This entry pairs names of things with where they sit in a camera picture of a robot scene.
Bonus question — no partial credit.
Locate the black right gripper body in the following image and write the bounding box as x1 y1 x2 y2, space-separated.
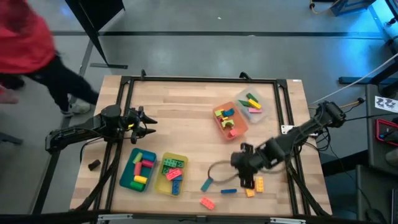
231 146 274 177

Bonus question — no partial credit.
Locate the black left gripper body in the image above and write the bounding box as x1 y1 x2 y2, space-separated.
123 107 142 138

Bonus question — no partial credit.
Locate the orange translucent plastic bin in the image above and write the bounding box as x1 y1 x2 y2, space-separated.
212 101 249 142

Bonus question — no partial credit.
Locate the clear plastic bin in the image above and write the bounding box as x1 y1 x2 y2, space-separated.
234 86 271 124

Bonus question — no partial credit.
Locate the white mounting plate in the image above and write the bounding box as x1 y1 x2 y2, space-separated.
280 124 295 136

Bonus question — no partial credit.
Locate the teal plastic bin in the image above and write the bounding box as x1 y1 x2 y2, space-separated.
119 147 158 193

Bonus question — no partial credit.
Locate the yellow translucent plastic bin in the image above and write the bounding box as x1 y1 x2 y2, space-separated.
154 152 189 197

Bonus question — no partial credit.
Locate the small black object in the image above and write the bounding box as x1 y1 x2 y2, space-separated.
87 159 102 172

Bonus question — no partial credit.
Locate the black partition panel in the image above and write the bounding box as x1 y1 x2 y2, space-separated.
64 0 129 70

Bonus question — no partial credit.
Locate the grey furniture foot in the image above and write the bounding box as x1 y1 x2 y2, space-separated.
0 131 24 146

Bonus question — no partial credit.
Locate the grey side cabinet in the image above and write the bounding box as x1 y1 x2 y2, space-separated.
355 164 398 224
364 83 398 170

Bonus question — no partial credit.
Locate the black desk leg bar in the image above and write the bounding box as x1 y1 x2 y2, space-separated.
338 58 398 97

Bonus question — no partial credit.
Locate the computer mouse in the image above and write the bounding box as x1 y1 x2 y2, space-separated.
365 207 389 224

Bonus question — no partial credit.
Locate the person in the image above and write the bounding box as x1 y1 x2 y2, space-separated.
0 0 101 118

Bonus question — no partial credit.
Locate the red-edged device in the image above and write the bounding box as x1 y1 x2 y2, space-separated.
374 118 398 147

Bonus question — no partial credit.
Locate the marked paper sheet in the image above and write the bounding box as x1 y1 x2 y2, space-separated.
374 95 398 114

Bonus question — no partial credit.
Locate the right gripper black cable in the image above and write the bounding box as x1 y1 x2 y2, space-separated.
207 159 242 185

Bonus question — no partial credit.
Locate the black aluminium table frame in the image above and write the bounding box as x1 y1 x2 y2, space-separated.
70 68 332 218

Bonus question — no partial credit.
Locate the yellow cable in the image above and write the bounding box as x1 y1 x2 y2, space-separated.
340 98 364 110

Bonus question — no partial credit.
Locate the white cable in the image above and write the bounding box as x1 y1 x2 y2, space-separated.
310 52 398 105

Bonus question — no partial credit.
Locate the blue-lit metal frame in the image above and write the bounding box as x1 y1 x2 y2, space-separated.
329 0 398 55

